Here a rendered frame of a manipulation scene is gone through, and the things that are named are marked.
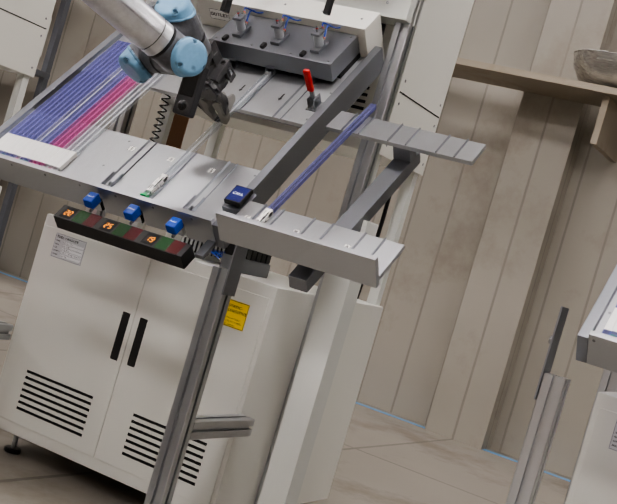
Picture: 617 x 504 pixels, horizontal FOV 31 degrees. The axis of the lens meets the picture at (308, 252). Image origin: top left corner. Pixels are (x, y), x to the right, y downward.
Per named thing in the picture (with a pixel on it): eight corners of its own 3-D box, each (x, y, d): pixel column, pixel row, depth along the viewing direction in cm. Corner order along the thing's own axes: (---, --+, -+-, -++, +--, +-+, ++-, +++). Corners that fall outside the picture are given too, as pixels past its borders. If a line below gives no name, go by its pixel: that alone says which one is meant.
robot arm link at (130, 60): (135, 59, 220) (172, 22, 223) (108, 56, 229) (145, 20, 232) (158, 89, 224) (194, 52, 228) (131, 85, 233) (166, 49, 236)
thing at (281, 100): (309, 142, 255) (306, 124, 252) (86, 86, 285) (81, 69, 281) (377, 66, 275) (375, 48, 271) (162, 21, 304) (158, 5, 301)
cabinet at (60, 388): (201, 547, 256) (277, 287, 256) (-22, 445, 288) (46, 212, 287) (321, 519, 315) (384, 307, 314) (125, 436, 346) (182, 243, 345)
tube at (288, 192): (251, 237, 212) (250, 232, 211) (244, 235, 212) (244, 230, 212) (376, 109, 245) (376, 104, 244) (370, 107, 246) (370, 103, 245)
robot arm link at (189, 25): (142, 10, 229) (170, -17, 231) (161, 47, 237) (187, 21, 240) (168, 22, 225) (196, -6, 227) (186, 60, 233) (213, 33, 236)
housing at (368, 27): (369, 79, 273) (364, 28, 264) (205, 44, 295) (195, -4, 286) (385, 62, 278) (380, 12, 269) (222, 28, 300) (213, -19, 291)
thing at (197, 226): (216, 247, 232) (210, 220, 227) (-16, 174, 262) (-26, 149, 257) (220, 243, 233) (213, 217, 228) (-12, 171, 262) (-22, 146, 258)
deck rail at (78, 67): (-16, 174, 262) (-24, 153, 258) (-22, 172, 263) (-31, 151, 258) (162, 22, 305) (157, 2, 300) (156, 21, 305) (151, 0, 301)
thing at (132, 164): (217, 234, 231) (215, 222, 229) (-16, 162, 261) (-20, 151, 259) (266, 180, 243) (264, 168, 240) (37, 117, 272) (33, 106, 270)
